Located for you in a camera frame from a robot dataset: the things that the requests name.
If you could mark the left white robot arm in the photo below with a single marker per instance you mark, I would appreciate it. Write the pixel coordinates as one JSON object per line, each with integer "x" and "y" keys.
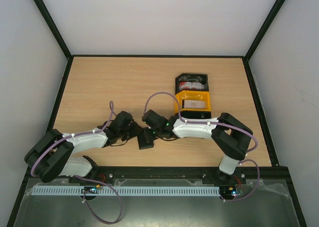
{"x": 53, "y": 155}

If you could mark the black bin with teal cards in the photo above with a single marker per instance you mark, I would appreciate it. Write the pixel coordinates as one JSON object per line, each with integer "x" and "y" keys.
{"x": 195, "y": 115}

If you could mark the light blue cable duct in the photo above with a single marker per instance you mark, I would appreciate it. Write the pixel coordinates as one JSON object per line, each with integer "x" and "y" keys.
{"x": 125, "y": 191}

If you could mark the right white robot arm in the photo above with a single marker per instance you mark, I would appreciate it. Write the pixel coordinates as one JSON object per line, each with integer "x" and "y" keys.
{"x": 230, "y": 135}

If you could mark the yellow bin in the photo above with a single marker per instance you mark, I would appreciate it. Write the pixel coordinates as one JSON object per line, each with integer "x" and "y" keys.
{"x": 194, "y": 95}

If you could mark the white patterned card stack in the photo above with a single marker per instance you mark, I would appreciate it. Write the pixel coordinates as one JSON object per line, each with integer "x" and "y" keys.
{"x": 193, "y": 104}

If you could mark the black bin with red cards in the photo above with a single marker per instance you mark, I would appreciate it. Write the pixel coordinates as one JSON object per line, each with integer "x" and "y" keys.
{"x": 192, "y": 77}

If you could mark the red dotted card stack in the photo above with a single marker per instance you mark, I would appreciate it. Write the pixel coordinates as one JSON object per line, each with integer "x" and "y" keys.
{"x": 190, "y": 86}

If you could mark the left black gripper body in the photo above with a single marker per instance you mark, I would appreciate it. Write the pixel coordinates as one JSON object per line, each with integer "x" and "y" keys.
{"x": 126, "y": 135}

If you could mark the black leather card holder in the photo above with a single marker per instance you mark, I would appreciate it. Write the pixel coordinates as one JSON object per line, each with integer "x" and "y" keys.
{"x": 146, "y": 138}

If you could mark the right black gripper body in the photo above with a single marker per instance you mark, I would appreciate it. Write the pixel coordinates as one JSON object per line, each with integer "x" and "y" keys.
{"x": 156, "y": 133}

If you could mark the black aluminium frame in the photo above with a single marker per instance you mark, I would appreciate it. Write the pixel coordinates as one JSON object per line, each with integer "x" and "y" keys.
{"x": 275, "y": 172}

